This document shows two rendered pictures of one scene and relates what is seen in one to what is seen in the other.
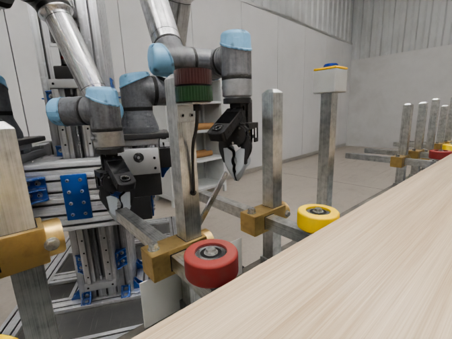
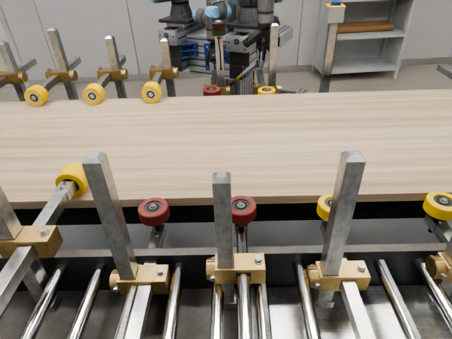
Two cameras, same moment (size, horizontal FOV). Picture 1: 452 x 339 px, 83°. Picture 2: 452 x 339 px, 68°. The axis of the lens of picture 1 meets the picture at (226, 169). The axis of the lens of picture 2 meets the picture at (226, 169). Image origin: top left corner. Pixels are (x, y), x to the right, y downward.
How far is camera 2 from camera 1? 1.29 m
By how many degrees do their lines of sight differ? 43
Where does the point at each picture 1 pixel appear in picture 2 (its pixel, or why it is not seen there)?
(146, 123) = (249, 17)
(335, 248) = (244, 99)
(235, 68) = (260, 9)
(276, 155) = (272, 58)
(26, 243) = (168, 72)
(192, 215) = (220, 77)
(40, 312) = (171, 92)
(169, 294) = not seen: hidden behind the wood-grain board
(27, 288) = (168, 84)
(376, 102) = not seen: outside the picture
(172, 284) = not seen: hidden behind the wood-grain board
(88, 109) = (204, 19)
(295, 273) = (222, 99)
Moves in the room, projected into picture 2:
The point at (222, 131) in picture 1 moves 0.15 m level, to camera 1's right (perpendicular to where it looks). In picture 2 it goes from (245, 42) to (272, 47)
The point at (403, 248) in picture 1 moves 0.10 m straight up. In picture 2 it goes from (262, 105) to (263, 81)
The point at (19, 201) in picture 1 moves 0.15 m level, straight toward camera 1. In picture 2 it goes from (167, 60) to (163, 70)
